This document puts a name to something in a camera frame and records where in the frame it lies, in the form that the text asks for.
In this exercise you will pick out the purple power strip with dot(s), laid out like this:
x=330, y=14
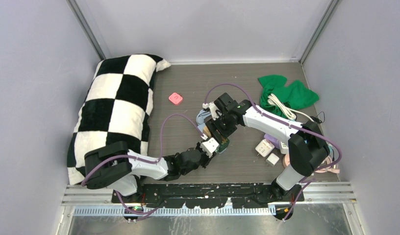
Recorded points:
x=272, y=140

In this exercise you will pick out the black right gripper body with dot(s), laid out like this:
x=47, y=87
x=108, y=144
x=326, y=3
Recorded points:
x=223, y=124

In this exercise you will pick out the pink round socket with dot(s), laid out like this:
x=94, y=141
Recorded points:
x=286, y=160

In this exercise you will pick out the green cloth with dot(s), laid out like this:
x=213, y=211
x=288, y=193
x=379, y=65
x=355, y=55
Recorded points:
x=294, y=96

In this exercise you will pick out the dark green cube adapter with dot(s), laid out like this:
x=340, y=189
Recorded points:
x=223, y=146

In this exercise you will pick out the light blue power strip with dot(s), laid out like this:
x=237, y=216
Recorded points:
x=201, y=118

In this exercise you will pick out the orange cube adapter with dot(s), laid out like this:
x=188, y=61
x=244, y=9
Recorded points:
x=206, y=131

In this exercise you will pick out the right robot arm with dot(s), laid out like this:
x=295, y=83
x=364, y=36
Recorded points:
x=306, y=145

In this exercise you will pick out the pink small plug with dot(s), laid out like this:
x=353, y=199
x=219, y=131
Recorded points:
x=175, y=98

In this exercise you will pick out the black white checkered pillow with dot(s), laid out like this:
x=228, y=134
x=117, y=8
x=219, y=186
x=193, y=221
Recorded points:
x=117, y=107

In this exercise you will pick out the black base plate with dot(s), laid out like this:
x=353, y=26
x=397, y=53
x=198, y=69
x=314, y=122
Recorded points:
x=208, y=196

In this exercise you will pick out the white tiger cube socket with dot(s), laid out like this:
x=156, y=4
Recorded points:
x=264, y=148

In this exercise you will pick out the white power strip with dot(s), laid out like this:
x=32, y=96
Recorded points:
x=284, y=149

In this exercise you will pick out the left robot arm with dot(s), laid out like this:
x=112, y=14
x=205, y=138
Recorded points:
x=117, y=167

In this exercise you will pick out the white charger plug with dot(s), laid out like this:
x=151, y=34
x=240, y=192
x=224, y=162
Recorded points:
x=272, y=159

